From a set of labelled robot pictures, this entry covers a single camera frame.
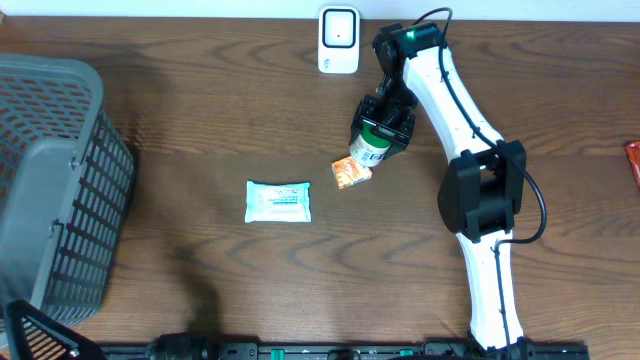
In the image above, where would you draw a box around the orange snack packet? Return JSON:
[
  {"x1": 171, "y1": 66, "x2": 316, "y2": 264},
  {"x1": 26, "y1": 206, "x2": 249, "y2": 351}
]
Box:
[{"x1": 331, "y1": 156, "x2": 373, "y2": 189}]

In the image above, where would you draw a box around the white wet wipes pack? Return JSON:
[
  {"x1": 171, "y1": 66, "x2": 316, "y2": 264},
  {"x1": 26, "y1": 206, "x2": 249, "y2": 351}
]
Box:
[{"x1": 244, "y1": 181, "x2": 312, "y2": 223}]

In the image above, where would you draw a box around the grey plastic shopping basket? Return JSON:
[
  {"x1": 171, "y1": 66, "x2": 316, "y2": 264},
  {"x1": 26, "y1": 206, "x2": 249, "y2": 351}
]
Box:
[{"x1": 1, "y1": 54, "x2": 135, "y2": 326}]

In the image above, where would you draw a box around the red Top chocolate bar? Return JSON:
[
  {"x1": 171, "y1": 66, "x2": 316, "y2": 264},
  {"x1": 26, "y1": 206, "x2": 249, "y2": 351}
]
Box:
[{"x1": 624, "y1": 141, "x2": 640, "y2": 188}]

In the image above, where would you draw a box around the green lid jar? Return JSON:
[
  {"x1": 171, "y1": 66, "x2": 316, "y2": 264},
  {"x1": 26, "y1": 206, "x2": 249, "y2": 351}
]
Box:
[{"x1": 349, "y1": 124, "x2": 392, "y2": 168}]

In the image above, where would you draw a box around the white barcode scanner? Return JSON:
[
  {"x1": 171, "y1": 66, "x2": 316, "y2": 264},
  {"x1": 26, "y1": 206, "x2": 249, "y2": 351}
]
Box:
[{"x1": 317, "y1": 5, "x2": 361, "y2": 74}]

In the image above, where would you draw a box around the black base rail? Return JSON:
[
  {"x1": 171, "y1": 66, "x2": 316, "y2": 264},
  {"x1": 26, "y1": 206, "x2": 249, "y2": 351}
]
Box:
[{"x1": 101, "y1": 333, "x2": 590, "y2": 360}]

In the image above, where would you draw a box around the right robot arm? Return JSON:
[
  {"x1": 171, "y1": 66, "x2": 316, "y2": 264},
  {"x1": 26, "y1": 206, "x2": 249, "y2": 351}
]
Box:
[{"x1": 350, "y1": 22, "x2": 526, "y2": 352}]

